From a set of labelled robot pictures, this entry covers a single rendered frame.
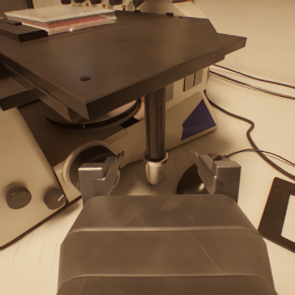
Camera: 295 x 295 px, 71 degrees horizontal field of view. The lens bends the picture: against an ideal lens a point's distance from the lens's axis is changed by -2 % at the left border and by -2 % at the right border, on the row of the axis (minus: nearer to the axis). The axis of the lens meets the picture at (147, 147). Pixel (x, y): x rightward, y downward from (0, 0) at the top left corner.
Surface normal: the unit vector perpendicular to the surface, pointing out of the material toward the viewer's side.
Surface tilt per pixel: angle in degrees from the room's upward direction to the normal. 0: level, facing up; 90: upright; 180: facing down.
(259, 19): 90
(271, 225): 0
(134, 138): 90
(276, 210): 0
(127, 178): 0
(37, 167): 90
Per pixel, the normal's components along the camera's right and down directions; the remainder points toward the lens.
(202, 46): -0.03, -0.77
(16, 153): 0.70, 0.44
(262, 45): -0.71, 0.47
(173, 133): 0.51, 0.40
